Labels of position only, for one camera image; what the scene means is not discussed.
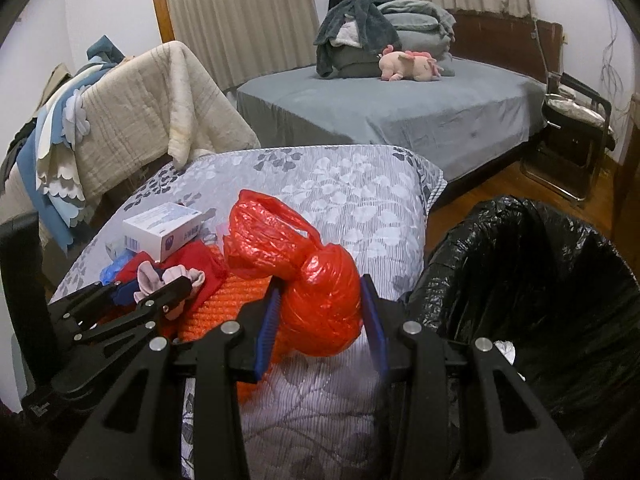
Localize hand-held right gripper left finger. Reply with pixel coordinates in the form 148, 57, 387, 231
59, 282, 282, 480

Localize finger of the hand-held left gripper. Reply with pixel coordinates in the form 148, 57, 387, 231
65, 276, 195, 361
46, 281, 136, 333

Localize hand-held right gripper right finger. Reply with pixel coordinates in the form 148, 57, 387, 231
359, 274, 586, 480

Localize pale pink cloth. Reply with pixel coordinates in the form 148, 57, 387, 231
136, 262, 207, 322

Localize red cloth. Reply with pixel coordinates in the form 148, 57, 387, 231
115, 240, 229, 312

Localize orange knitted cloth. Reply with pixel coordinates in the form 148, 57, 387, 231
95, 247, 283, 406

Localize blue plastic wrapper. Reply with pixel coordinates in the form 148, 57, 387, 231
99, 252, 134, 287

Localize red plastic bag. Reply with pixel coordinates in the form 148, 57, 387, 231
222, 190, 363, 359

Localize black bag-lined bin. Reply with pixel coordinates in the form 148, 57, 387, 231
400, 198, 640, 480

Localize white cardboard box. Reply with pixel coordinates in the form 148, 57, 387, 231
122, 203, 205, 264

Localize grey floral mattress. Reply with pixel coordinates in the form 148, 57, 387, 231
47, 145, 448, 480

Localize white crumpled tissue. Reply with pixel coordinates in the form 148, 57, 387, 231
494, 340, 519, 367

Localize blue and white cloth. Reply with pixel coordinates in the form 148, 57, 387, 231
16, 35, 127, 257

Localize dark cloth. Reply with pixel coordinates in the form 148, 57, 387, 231
0, 121, 39, 196

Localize beige quilt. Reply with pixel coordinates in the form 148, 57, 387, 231
65, 40, 261, 207

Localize grey bed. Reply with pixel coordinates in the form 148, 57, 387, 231
236, 55, 549, 184

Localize pink plush toy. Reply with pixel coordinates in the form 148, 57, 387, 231
377, 45, 444, 83

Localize wide beige curtain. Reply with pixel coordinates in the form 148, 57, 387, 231
162, 0, 321, 92

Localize grey chair cushion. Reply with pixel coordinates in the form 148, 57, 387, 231
544, 95, 609, 129

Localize wooden wardrobe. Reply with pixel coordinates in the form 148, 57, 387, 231
612, 110, 640, 242

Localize dark grey fleece blanket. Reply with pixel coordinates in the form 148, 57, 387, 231
313, 0, 401, 80

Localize folded grey duvet pile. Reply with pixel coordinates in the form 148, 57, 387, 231
377, 0, 457, 77

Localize dark wooden headboard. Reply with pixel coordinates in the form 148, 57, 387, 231
445, 7, 566, 84

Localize wooden window frame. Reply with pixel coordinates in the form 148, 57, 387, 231
147, 0, 174, 44

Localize black metal-frame chair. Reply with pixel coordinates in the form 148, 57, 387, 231
520, 72, 617, 204

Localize hanging wall cables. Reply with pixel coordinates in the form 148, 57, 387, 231
597, 0, 632, 127

